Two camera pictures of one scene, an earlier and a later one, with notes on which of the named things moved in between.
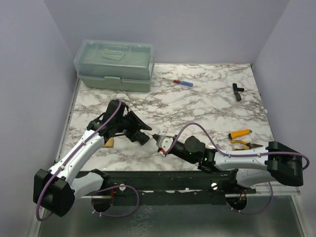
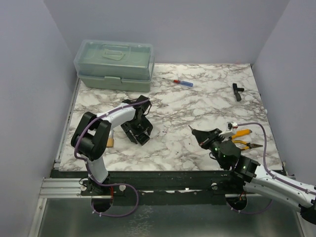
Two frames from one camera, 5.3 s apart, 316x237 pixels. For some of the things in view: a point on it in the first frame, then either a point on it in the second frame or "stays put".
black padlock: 142,138 stays put
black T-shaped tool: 236,90 stays put
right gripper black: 155,137 to 204,138
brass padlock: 109,143 stays put
